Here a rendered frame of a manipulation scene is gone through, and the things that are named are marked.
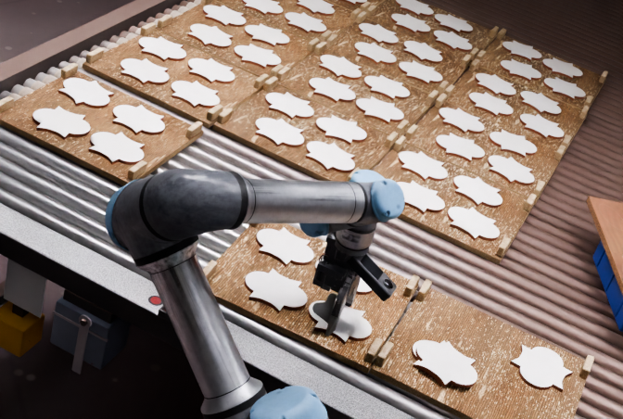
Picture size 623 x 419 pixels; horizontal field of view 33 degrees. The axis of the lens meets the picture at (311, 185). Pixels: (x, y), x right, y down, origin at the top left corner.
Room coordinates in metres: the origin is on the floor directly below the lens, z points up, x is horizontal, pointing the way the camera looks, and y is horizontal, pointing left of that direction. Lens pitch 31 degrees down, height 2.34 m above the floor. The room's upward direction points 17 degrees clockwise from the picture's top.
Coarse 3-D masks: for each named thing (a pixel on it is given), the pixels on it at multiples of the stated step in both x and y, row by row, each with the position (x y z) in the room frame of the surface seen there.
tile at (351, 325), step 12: (336, 300) 1.85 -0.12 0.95; (312, 312) 1.79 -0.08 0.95; (348, 312) 1.82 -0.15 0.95; (360, 312) 1.84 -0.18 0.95; (324, 324) 1.76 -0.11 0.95; (348, 324) 1.78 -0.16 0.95; (360, 324) 1.80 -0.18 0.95; (336, 336) 1.74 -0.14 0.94; (348, 336) 1.75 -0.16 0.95; (360, 336) 1.76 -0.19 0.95
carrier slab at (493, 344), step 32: (416, 320) 1.88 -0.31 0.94; (448, 320) 1.92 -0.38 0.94; (480, 320) 1.95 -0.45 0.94; (480, 352) 1.84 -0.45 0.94; (512, 352) 1.87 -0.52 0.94; (416, 384) 1.67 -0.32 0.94; (480, 384) 1.73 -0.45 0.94; (512, 384) 1.76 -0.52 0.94; (576, 384) 1.83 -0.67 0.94; (480, 416) 1.64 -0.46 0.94; (512, 416) 1.66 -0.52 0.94; (544, 416) 1.69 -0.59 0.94
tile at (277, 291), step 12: (252, 276) 1.85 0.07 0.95; (264, 276) 1.86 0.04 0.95; (276, 276) 1.87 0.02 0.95; (252, 288) 1.81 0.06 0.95; (264, 288) 1.82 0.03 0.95; (276, 288) 1.83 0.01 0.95; (288, 288) 1.84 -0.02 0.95; (264, 300) 1.78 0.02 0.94; (276, 300) 1.79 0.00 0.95; (288, 300) 1.80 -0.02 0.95; (300, 300) 1.82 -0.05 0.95
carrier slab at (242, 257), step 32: (288, 224) 2.10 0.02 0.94; (224, 256) 1.90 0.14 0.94; (256, 256) 1.94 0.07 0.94; (320, 256) 2.01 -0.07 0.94; (224, 288) 1.79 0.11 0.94; (320, 288) 1.89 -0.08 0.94; (416, 288) 2.01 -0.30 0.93; (256, 320) 1.74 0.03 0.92; (288, 320) 1.75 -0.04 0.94; (384, 320) 1.85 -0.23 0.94; (352, 352) 1.71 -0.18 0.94
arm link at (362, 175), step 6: (354, 174) 1.80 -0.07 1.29; (360, 174) 1.80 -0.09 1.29; (366, 174) 1.81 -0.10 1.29; (372, 174) 1.82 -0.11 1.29; (378, 174) 1.82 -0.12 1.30; (354, 180) 1.78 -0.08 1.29; (360, 180) 1.78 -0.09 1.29; (366, 180) 1.79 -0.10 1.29; (372, 180) 1.79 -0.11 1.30; (354, 228) 1.77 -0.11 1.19; (360, 228) 1.77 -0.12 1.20; (366, 228) 1.77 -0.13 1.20; (372, 228) 1.78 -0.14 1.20
